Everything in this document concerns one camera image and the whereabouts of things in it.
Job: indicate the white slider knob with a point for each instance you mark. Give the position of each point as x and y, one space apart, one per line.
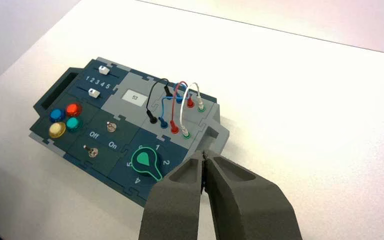
103 70
94 93

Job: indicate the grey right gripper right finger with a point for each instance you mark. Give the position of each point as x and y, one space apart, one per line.
245 208

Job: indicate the small white display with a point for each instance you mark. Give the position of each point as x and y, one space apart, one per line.
134 97

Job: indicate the green push button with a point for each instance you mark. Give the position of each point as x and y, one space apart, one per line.
73 123

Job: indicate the blue grey control box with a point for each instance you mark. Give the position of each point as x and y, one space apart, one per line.
125 114

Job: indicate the red push button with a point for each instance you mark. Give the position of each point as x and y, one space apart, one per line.
73 109

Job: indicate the metal toggle switch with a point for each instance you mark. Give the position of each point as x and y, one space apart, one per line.
111 127
92 152

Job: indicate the yellow push button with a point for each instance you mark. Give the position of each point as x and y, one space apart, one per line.
57 130

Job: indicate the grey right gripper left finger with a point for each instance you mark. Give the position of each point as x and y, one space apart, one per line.
175 205

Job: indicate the blue push button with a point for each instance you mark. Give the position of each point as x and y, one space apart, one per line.
57 115

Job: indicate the green rotary knob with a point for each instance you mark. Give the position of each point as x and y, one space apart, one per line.
144 160

